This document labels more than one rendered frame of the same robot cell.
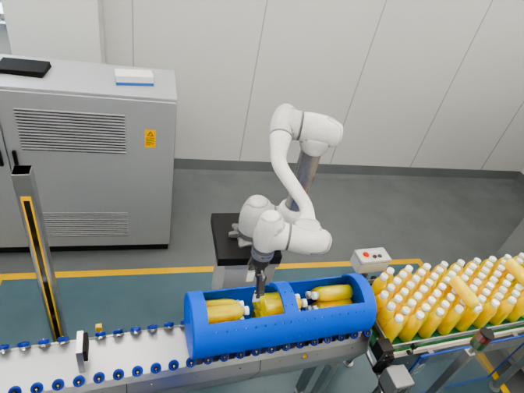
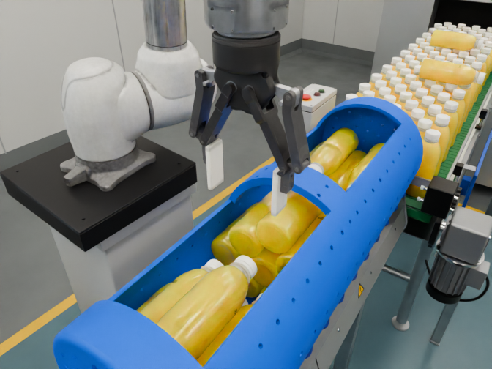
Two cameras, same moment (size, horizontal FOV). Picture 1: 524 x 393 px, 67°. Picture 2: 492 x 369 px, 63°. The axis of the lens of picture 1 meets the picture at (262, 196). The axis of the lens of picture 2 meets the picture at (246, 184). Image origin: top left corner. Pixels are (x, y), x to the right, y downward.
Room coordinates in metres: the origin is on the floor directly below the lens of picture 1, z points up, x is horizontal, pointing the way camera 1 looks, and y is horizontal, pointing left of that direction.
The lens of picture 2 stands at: (0.71, 0.19, 1.62)
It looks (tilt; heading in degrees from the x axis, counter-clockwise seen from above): 34 degrees down; 328
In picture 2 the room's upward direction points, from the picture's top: straight up
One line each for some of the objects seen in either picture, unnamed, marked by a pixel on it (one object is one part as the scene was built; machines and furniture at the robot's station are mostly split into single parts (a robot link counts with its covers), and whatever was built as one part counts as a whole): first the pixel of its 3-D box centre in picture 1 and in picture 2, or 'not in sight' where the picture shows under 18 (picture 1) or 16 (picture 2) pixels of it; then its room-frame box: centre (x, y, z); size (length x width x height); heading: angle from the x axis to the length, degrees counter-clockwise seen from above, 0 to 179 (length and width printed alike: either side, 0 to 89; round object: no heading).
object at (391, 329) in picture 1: (391, 330); (423, 165); (1.30, -0.80, 1.00); 0.07 x 0.07 x 0.19
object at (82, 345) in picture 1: (83, 352); not in sight; (0.83, 0.58, 1.00); 0.10 x 0.04 x 0.15; 24
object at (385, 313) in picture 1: (384, 317); not in sight; (1.37, -0.77, 1.00); 0.07 x 0.07 x 0.19
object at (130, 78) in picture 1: (134, 78); not in sight; (2.48, 1.03, 1.48); 0.24 x 0.12 x 0.08; 118
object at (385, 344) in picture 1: (381, 349); (437, 198); (1.21, -0.76, 0.95); 0.10 x 0.07 x 0.10; 24
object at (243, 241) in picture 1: (247, 231); (102, 158); (1.67, 0.03, 1.10); 0.22 x 0.18 x 0.06; 116
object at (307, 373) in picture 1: (309, 367); not in sight; (1.41, -0.55, 0.31); 0.06 x 0.06 x 0.63; 24
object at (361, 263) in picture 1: (369, 260); (310, 107); (1.72, -0.71, 1.05); 0.20 x 0.10 x 0.10; 114
